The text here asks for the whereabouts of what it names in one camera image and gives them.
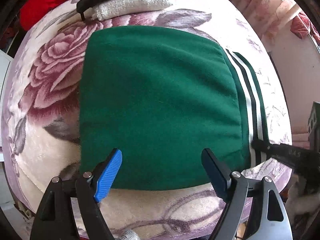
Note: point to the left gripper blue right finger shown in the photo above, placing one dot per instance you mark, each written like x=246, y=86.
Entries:
x=267, y=218

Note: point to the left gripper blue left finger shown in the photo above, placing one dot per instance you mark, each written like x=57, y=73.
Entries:
x=55, y=217

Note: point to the green and cream varsity jacket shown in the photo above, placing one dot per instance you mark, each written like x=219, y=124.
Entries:
x=161, y=96

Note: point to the floral plush bed blanket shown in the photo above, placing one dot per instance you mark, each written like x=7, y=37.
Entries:
x=44, y=115

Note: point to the pink floral pillow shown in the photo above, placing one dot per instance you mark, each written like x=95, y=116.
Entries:
x=302, y=27

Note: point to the white drawer cabinet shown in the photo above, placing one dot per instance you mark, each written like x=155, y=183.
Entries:
x=7, y=72

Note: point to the white fuzzy folded garment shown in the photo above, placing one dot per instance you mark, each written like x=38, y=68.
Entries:
x=115, y=8

